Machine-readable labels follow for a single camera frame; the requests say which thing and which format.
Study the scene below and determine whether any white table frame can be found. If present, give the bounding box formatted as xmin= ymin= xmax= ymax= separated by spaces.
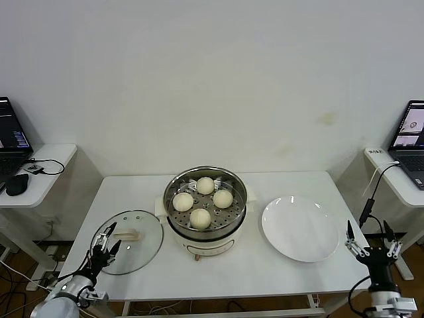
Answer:
xmin=121 ymin=291 xmax=327 ymax=318

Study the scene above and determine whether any black computer mouse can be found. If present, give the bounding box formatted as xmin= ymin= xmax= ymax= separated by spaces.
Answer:
xmin=5 ymin=172 xmax=30 ymax=196

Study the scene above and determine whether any white steamed baozi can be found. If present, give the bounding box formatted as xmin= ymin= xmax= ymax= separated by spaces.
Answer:
xmin=189 ymin=207 xmax=212 ymax=231
xmin=196 ymin=176 xmax=215 ymax=195
xmin=212 ymin=189 xmax=234 ymax=209
xmin=172 ymin=192 xmax=194 ymax=213

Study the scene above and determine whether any grey laptop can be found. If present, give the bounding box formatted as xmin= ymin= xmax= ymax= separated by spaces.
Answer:
xmin=387 ymin=99 xmax=424 ymax=190

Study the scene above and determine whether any cream electric cooker base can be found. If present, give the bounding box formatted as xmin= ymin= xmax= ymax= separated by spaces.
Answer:
xmin=154 ymin=190 xmax=258 ymax=262

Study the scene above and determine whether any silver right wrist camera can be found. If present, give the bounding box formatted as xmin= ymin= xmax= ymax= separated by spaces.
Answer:
xmin=389 ymin=296 xmax=418 ymax=314

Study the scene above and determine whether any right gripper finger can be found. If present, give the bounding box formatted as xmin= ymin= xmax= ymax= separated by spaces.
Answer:
xmin=344 ymin=220 xmax=371 ymax=258
xmin=382 ymin=220 xmax=403 ymax=260

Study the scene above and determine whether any white round plate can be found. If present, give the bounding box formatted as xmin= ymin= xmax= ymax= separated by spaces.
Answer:
xmin=261 ymin=194 xmax=341 ymax=263

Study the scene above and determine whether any black laptop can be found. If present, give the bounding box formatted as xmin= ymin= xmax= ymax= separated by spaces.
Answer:
xmin=0 ymin=95 xmax=34 ymax=176

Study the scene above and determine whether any stainless steel steamer basket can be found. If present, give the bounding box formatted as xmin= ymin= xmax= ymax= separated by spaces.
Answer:
xmin=164 ymin=165 xmax=248 ymax=233

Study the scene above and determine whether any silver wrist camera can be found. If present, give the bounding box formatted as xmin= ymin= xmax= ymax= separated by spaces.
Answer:
xmin=389 ymin=296 xmax=418 ymax=314
xmin=78 ymin=286 xmax=109 ymax=304

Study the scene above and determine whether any white flat cable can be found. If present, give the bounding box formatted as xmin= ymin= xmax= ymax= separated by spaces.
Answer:
xmin=362 ymin=160 xmax=401 ymax=197

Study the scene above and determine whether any round glass lid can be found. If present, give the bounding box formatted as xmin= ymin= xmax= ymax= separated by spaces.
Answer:
xmin=89 ymin=208 xmax=164 ymax=275

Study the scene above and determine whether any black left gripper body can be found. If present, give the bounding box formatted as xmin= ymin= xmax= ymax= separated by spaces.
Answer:
xmin=86 ymin=244 xmax=113 ymax=278

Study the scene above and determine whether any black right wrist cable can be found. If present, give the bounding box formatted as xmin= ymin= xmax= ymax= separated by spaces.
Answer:
xmin=348 ymin=277 xmax=372 ymax=318

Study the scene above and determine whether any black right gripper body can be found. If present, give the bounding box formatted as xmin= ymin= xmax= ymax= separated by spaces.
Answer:
xmin=360 ymin=247 xmax=398 ymax=294

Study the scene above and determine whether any black cable with adapter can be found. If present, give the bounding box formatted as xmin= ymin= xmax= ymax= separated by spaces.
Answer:
xmin=359 ymin=164 xmax=398 ymax=233

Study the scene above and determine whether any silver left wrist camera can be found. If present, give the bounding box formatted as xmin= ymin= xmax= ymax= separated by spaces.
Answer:
xmin=78 ymin=286 xmax=109 ymax=304

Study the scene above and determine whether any black hub cable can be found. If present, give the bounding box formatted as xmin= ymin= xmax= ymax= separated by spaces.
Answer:
xmin=25 ymin=158 xmax=66 ymax=176

